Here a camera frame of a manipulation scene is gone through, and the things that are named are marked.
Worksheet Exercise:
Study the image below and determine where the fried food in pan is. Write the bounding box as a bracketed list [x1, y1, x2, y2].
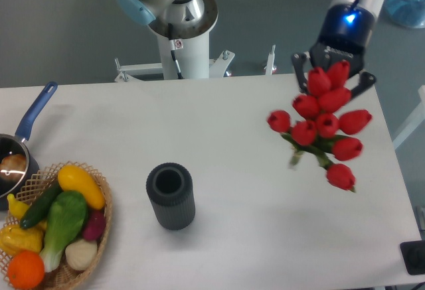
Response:
[1, 154, 27, 182]

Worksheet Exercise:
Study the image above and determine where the green bok choy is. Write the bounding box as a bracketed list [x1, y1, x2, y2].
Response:
[40, 190, 88, 273]

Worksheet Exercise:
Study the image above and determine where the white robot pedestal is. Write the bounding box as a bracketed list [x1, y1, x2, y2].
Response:
[117, 0, 235, 80]

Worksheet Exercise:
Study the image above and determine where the white garlic bulb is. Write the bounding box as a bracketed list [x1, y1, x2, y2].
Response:
[65, 239, 98, 271]

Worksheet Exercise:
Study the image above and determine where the red tulip bouquet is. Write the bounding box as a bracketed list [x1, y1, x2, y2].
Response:
[267, 60, 373, 192]

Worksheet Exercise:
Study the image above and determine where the yellow squash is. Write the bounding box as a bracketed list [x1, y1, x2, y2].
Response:
[57, 165, 106, 210]

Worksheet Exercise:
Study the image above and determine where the orange fruit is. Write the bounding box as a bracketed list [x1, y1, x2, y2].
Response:
[7, 251, 44, 289]

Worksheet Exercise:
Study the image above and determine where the blue handled saucepan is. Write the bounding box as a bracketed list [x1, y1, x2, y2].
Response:
[1, 82, 58, 211]

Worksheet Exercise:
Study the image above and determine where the black device at edge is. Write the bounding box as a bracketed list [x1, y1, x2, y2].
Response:
[400, 240, 425, 275]

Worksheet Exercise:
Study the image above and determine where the white frame leg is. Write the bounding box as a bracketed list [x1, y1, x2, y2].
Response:
[392, 85, 424, 150]

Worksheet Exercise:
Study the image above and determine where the dark grey ribbed vase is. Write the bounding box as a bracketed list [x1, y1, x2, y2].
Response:
[146, 163, 196, 230]

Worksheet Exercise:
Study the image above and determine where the purple radish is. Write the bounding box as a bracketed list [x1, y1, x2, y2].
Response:
[82, 210, 106, 241]

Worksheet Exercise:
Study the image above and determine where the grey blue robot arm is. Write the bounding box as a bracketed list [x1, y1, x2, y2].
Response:
[116, 0, 384, 96]

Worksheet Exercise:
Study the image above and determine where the yellow pumpkin gourd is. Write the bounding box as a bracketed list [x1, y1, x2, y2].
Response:
[1, 224, 44, 257]

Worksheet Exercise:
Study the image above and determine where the yellow banana piece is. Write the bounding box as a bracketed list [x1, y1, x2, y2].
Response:
[7, 194, 47, 231]

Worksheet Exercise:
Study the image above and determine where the green cucumber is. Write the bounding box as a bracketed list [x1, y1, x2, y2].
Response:
[19, 181, 62, 229]

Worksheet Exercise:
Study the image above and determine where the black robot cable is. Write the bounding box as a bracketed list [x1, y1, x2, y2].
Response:
[167, 23, 185, 80]

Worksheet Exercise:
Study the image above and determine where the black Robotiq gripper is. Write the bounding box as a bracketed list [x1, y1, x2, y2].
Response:
[291, 4, 377, 99]

